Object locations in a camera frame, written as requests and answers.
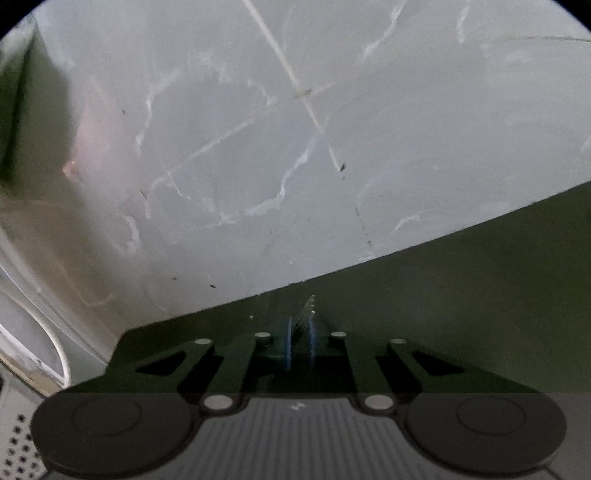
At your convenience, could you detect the white perforated utensil basket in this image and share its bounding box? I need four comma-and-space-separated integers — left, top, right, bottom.
0, 368, 46, 480

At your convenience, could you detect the white flexible hose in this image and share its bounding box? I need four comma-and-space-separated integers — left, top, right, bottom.
0, 285, 73, 388

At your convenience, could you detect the silver fork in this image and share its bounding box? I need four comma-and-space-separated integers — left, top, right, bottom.
294, 295, 315, 330

